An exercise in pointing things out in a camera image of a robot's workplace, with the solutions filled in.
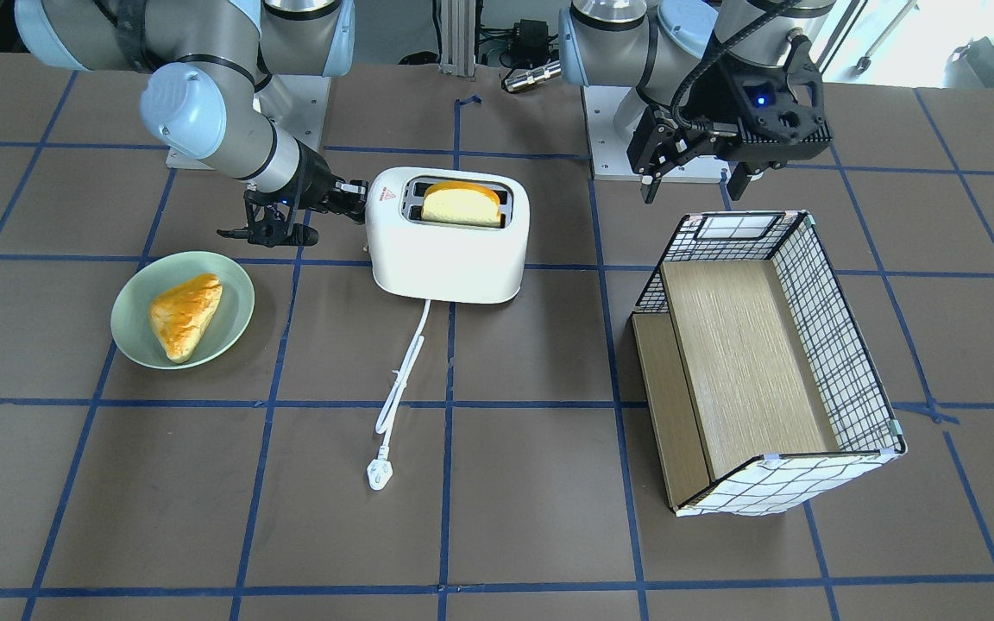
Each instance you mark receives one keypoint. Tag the toast slice in toaster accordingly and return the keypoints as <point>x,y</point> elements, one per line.
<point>461,203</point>

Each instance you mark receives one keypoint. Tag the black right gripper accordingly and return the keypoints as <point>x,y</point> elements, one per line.
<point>314,182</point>

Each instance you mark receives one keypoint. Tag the green plate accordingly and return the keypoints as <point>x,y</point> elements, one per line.
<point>129,318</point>

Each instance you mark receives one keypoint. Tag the silver metal cylinder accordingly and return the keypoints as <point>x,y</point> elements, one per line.
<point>519,80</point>

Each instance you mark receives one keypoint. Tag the white toaster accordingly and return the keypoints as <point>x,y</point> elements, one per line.
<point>439,261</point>

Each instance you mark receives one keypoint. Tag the triangular golden pastry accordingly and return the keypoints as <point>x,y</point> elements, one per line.
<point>179,316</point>

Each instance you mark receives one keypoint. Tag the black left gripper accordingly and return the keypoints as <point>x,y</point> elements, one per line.
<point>715,100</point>

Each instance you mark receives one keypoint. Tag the wire basket with wooden shelf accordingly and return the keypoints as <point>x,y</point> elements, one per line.
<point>761,388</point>

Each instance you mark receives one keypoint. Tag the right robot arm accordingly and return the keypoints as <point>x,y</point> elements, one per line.
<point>260,39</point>

